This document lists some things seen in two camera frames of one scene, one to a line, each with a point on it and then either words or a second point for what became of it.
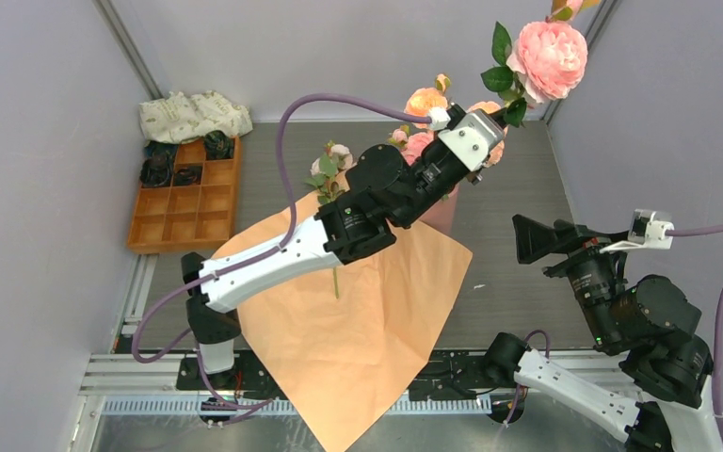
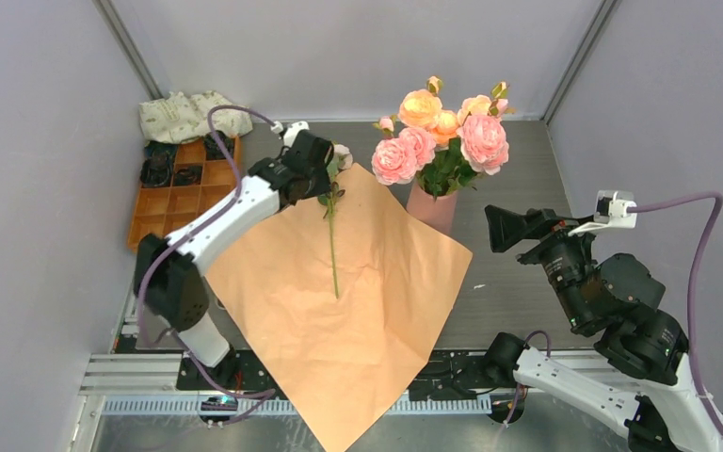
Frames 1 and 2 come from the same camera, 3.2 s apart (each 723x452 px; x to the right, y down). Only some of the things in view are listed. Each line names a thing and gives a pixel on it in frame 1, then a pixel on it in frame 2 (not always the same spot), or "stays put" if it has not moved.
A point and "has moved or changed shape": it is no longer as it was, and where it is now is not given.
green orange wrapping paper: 335,344 stays put
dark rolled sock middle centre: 188,175 stays put
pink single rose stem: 547,61 has moved or changed shape
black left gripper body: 433,180 → 319,183
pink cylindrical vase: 441,215 stays put
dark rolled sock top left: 160,150 stays put
